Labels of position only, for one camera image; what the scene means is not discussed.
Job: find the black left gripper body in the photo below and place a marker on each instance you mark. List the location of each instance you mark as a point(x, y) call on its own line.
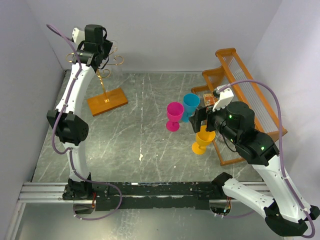
point(106, 48)

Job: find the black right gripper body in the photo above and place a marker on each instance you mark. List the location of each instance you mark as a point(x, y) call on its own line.
point(215, 119)

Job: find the blue wine glass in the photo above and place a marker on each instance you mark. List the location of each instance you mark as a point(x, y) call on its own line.
point(190, 102)

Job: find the yellow wine glass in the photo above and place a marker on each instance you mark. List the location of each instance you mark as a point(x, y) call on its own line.
point(202, 139)

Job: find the pink wine glass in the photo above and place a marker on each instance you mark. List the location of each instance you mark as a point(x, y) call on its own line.
point(174, 113)

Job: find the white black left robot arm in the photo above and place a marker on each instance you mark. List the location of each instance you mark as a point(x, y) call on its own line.
point(90, 47)

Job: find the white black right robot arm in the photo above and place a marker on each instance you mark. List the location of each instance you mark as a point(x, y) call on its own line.
point(285, 212)

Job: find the wooden dish rack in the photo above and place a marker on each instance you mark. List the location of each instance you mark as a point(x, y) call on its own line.
point(233, 69)

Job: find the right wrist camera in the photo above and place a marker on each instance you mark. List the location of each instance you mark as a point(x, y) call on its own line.
point(224, 94)

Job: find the gold wire wine glass rack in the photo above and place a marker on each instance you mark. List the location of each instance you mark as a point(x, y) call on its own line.
point(107, 100)

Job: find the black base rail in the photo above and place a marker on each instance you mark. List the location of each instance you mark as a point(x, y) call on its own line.
point(146, 195)

